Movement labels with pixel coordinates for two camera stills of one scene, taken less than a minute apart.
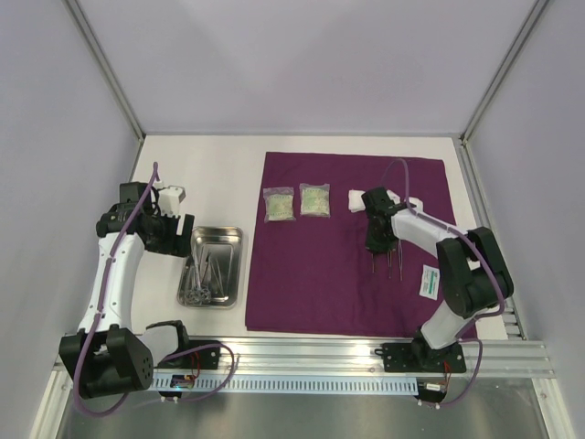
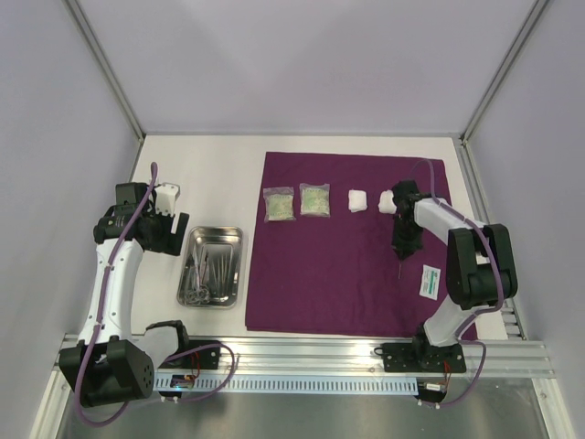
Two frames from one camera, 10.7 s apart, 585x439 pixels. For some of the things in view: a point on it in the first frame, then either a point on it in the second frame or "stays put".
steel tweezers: x=389 y=261 → x=231 y=271
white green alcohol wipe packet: x=430 y=282 stays put
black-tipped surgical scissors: x=192 y=290 stays put
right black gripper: x=380 y=242 → x=407 y=232
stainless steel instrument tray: x=211 y=277 stays put
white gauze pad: x=356 y=201 stays put
